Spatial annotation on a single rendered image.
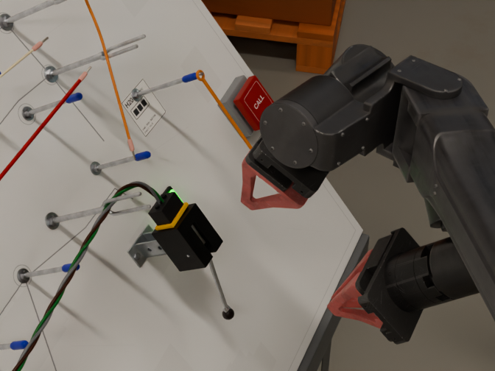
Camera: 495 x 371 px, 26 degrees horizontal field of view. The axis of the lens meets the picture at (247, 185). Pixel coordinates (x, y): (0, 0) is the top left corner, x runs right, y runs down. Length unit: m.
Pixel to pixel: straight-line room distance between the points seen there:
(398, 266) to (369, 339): 1.45
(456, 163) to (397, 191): 1.97
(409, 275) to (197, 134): 0.39
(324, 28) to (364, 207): 0.55
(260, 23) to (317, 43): 0.17
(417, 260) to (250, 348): 0.36
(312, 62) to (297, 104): 2.20
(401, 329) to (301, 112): 0.29
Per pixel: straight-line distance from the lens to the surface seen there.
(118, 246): 1.17
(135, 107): 1.22
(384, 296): 1.03
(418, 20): 3.28
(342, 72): 0.87
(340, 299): 1.08
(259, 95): 1.33
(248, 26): 2.99
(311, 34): 2.97
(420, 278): 1.00
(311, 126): 0.82
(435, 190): 0.81
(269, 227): 1.36
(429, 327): 2.50
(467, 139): 0.81
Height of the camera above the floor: 2.02
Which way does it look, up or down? 47 degrees down
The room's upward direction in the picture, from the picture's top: straight up
